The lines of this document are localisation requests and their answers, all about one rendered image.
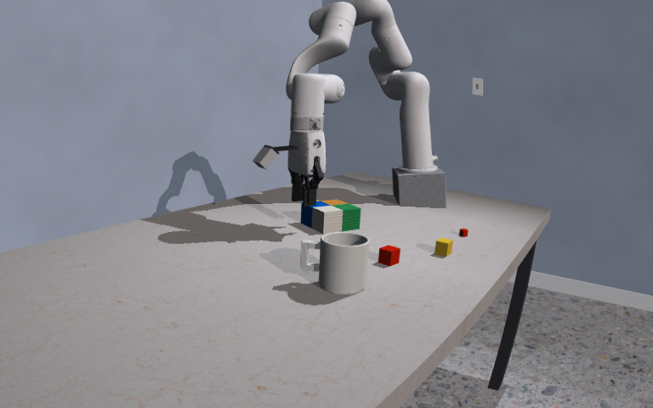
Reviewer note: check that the grey mug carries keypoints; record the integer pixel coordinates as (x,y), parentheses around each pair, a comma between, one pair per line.
(343,266)

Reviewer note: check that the blue cube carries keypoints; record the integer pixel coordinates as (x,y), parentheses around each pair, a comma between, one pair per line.
(306,213)

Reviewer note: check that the green cube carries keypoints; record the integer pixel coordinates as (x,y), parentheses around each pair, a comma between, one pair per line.
(351,216)

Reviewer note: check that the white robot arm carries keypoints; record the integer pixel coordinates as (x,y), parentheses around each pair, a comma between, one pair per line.
(308,92)

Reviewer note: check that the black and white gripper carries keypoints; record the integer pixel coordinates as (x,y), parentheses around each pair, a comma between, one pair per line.
(310,156)

